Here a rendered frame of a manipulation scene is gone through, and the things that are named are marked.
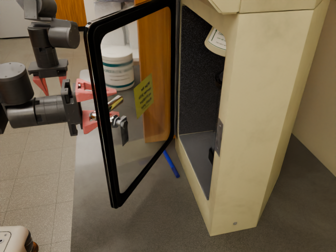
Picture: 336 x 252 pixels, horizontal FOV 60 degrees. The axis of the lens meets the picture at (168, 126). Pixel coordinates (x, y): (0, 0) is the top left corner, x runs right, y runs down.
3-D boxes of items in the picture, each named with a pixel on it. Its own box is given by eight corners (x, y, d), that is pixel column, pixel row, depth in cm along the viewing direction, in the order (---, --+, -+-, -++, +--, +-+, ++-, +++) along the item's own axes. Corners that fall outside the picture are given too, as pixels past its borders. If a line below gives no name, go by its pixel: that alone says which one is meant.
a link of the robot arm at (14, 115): (13, 116, 61) (8, 135, 57) (2, 89, 57) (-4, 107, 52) (48, 113, 62) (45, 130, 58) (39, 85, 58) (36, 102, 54)
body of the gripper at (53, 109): (70, 91, 54) (28, 96, 53) (80, 136, 60) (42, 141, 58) (72, 77, 59) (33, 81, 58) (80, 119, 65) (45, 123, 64)
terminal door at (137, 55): (173, 138, 86) (175, -10, 64) (114, 212, 63) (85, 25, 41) (171, 137, 86) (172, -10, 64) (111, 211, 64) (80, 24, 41)
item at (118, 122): (130, 141, 58) (128, 116, 54) (124, 147, 56) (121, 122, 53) (122, 138, 58) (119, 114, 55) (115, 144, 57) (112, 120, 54)
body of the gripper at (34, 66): (67, 73, 81) (62, 46, 77) (28, 77, 79) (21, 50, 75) (68, 64, 86) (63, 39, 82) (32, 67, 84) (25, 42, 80)
